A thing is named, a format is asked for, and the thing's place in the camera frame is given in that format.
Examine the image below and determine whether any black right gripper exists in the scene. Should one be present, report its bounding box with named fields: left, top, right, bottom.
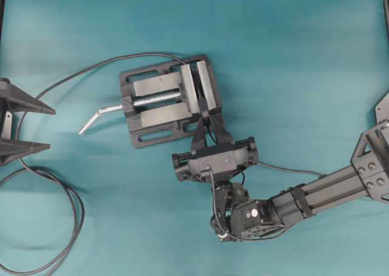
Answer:
left=172, top=113, right=258, bottom=183

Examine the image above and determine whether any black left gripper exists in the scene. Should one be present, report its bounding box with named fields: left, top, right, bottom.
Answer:
left=1, top=78, right=55, bottom=166

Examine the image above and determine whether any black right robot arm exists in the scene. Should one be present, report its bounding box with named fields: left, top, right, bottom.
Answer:
left=172, top=114, right=388, bottom=242

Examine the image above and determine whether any black bench vise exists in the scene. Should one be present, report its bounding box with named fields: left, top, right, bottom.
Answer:
left=119, top=55, right=223, bottom=148

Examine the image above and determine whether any black right gripper camera box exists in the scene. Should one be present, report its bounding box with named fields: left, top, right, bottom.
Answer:
left=187, top=143, right=249, bottom=183

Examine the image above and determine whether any black USB cable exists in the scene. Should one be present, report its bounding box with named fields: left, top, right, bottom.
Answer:
left=0, top=52, right=189, bottom=274

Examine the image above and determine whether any black left frame post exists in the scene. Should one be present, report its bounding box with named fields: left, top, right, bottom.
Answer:
left=0, top=0, right=5, bottom=36

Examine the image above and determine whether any black frame post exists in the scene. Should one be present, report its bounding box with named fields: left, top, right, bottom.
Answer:
left=0, top=0, right=5, bottom=36
left=382, top=0, right=389, bottom=36

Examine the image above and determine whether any silver vise handle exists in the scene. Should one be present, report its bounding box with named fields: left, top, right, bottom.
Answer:
left=78, top=105, right=123, bottom=135

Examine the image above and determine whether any black right frame post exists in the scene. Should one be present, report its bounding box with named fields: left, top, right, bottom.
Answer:
left=382, top=0, right=389, bottom=36

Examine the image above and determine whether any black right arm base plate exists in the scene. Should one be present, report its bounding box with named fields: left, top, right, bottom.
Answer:
left=375, top=92, right=389, bottom=124

